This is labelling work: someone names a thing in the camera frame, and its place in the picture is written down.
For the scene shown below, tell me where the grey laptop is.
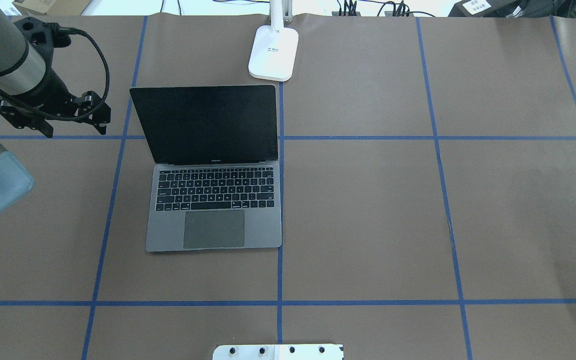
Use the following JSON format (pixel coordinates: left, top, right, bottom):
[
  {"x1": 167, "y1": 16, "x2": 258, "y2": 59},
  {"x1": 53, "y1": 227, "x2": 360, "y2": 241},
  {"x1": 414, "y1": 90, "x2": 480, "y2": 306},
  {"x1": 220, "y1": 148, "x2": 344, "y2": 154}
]
[{"x1": 129, "y1": 84, "x2": 282, "y2": 253}]

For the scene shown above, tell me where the brown cardboard box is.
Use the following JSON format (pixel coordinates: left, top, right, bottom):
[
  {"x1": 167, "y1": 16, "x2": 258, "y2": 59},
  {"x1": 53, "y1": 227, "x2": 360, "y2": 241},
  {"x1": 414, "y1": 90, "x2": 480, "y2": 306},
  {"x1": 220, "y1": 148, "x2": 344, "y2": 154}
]
[{"x1": 12, "y1": 0, "x2": 92, "y2": 16}]

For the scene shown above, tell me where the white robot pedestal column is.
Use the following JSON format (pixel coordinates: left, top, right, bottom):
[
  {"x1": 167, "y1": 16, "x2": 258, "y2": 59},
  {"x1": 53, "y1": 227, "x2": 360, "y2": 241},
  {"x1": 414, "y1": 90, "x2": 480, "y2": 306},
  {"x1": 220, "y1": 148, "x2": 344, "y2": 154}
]
[{"x1": 212, "y1": 343, "x2": 345, "y2": 360}]

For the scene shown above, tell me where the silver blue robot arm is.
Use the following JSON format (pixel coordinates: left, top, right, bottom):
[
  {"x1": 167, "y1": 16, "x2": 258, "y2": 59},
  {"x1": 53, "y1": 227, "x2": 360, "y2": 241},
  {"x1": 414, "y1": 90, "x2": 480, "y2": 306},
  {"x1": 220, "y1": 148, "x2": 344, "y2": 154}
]
[{"x1": 0, "y1": 9, "x2": 111, "y2": 214}]

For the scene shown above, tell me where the white desk lamp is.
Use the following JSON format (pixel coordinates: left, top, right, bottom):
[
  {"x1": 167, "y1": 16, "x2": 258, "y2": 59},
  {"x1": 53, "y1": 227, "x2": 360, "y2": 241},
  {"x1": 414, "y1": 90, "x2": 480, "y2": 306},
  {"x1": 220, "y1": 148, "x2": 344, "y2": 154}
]
[{"x1": 247, "y1": 0, "x2": 299, "y2": 82}]

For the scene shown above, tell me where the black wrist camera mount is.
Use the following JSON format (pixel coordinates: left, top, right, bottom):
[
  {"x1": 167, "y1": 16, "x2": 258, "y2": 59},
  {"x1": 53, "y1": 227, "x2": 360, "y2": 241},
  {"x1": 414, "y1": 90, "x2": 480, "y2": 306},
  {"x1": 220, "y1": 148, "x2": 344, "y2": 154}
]
[{"x1": 14, "y1": 17, "x2": 72, "y2": 63}]

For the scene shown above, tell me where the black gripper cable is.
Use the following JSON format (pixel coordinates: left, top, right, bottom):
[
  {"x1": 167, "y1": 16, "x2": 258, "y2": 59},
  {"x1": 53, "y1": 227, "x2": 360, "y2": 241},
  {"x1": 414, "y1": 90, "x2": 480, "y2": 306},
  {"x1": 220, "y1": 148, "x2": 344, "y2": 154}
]
[{"x1": 0, "y1": 25, "x2": 111, "y2": 122}]

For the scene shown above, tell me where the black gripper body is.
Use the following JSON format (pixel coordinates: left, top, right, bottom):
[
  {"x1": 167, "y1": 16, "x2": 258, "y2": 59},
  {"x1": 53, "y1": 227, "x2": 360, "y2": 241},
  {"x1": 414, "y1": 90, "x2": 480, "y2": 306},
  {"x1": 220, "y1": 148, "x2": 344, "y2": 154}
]
[{"x1": 0, "y1": 75, "x2": 111, "y2": 126}]

